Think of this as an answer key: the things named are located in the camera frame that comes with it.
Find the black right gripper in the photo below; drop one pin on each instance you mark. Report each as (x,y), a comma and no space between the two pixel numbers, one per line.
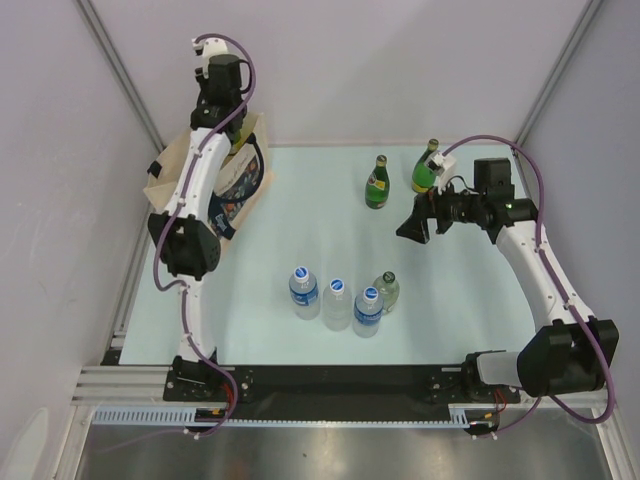
(427,205)

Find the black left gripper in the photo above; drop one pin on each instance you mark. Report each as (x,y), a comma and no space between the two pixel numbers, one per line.
(202,90)

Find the green glass bottle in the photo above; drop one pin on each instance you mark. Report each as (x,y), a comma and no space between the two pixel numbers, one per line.
(239,141)
(423,178)

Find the green bottle red label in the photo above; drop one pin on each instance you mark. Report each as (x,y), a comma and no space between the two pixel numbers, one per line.
(378,184)

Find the green glass bottle front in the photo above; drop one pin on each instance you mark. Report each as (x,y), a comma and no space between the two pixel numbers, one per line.
(239,141)

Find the beige canvas tote bag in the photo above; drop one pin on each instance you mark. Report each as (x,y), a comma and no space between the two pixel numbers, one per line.
(243,175)

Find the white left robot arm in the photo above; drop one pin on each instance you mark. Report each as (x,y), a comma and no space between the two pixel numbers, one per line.
(189,230)

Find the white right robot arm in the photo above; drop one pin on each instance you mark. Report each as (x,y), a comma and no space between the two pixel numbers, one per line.
(571,347)

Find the clear glass bottle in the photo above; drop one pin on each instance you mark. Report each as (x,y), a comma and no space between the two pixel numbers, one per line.
(388,289)

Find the blue label water bottle right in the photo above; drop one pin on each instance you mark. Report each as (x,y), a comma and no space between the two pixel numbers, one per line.
(368,309)

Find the blue label water bottle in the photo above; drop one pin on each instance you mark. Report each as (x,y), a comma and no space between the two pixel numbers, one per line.
(368,309)
(304,292)

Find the clear plastic water bottle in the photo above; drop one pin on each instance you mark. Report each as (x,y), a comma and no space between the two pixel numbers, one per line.
(336,305)

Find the blue label water bottle left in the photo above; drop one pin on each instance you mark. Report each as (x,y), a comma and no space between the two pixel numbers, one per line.
(304,292)

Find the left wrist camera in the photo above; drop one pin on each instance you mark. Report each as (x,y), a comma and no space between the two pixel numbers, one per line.
(210,47)

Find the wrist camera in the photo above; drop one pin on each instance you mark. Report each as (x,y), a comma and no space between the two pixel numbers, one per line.
(210,47)
(444,168)

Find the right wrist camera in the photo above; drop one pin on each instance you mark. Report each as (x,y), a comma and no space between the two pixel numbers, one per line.
(444,168)

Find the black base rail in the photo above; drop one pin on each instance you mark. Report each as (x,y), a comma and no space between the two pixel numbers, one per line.
(320,387)

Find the white cable duct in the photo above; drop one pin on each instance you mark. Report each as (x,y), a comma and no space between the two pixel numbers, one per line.
(192,417)

